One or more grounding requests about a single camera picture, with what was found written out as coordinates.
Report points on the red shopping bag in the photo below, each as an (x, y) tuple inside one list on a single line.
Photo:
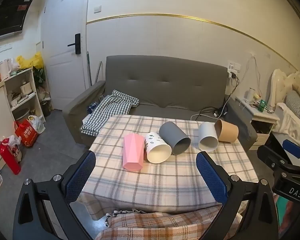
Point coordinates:
[(26, 133)]

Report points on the yellow plastic bag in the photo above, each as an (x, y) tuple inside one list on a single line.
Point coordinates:
[(32, 60)]

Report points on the orange plaid blanket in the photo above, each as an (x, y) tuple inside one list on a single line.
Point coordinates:
[(150, 226)]

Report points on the white bedsheet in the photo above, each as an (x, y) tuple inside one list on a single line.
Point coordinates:
[(287, 125)]

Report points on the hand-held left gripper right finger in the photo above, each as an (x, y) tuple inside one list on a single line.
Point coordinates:
[(211, 177)]

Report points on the green checked cloth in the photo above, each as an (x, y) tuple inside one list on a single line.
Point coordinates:
[(108, 108)]

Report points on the black range hood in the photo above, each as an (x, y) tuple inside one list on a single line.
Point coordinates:
[(8, 15)]

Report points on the dark grey cup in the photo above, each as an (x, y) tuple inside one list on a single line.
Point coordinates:
[(172, 135)]

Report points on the white printed cup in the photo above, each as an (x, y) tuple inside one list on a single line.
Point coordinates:
[(156, 148)]

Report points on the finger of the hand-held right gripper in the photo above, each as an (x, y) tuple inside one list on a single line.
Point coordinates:
[(292, 148), (271, 156)]

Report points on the white open shelf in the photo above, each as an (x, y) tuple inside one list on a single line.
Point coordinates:
[(27, 96)]

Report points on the grey basin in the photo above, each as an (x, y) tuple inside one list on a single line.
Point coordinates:
[(22, 113)]

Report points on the white door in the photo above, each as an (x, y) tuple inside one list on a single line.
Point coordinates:
[(62, 75)]

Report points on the teal red cloth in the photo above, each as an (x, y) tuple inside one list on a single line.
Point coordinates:
[(285, 213)]

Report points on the white wall outlet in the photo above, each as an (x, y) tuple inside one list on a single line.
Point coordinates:
[(234, 65)]

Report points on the grey patterned pillow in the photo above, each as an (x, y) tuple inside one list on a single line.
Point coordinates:
[(298, 105)]

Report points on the white nightstand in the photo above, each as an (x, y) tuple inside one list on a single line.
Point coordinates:
[(263, 120)]

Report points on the red bottle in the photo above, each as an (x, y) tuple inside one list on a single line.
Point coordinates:
[(10, 157)]

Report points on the cream bed headboard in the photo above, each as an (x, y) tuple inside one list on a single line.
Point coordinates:
[(277, 85)]

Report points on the grey sofa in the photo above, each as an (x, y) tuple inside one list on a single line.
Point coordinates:
[(162, 80)]

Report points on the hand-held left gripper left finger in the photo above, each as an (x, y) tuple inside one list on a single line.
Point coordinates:
[(81, 177)]

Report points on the pink faceted cup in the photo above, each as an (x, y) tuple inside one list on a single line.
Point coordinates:
[(133, 153)]

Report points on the brown paper cup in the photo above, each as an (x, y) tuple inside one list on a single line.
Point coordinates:
[(227, 131)]

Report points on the light grey cup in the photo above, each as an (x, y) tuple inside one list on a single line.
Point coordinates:
[(207, 135)]

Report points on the beige plaid tablecloth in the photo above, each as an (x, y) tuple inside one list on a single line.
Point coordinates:
[(150, 182)]

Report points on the white kettle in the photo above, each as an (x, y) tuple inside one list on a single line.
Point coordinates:
[(6, 68)]

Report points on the white tumbler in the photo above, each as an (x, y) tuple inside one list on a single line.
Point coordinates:
[(250, 93)]

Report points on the green bottle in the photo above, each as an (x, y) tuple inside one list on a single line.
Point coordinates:
[(262, 105)]

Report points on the white plastic bag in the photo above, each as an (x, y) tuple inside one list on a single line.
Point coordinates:
[(37, 123)]

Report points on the white light switch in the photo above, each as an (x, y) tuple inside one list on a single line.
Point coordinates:
[(97, 9)]

